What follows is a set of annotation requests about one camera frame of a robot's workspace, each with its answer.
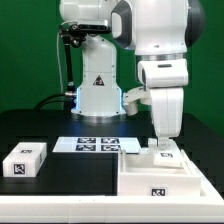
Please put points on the white cabinet top block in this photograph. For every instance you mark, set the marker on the white cabinet top block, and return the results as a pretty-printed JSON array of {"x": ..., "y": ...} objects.
[{"x": 25, "y": 160}]

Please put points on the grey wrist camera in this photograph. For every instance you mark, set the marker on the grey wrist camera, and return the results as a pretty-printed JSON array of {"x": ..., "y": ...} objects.
[{"x": 130, "y": 99}]

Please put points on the white cabinet door panel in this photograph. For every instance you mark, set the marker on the white cabinet door panel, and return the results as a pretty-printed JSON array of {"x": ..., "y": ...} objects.
[{"x": 165, "y": 157}]

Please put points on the white cabinet body box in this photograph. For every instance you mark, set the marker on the white cabinet body box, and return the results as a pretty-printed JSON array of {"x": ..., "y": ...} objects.
[{"x": 138, "y": 176}]

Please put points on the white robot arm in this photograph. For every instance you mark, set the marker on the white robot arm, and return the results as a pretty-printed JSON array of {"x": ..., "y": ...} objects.
[{"x": 159, "y": 32}]

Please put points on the white base tag plate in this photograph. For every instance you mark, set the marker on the white base tag plate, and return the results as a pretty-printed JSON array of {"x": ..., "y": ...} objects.
[{"x": 96, "y": 145}]

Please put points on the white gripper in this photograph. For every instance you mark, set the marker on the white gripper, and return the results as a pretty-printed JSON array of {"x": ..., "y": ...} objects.
[{"x": 166, "y": 110}]

